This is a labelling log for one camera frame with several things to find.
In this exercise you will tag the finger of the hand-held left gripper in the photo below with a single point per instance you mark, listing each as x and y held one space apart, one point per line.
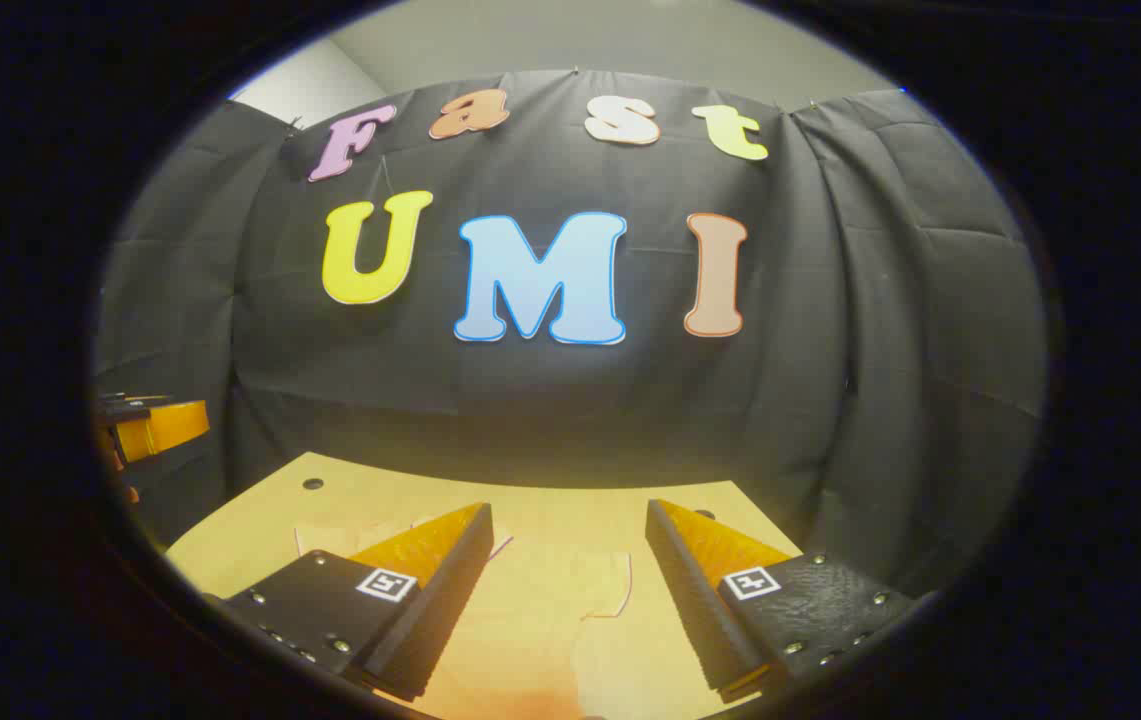
165 428

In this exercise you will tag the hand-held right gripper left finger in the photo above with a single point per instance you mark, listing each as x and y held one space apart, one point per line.
445 590

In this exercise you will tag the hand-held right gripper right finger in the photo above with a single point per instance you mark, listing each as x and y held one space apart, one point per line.
695 590

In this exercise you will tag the orange T-shirt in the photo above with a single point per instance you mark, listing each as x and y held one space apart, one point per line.
540 600

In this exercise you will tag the black backdrop cloth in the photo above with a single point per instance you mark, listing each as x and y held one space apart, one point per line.
530 420

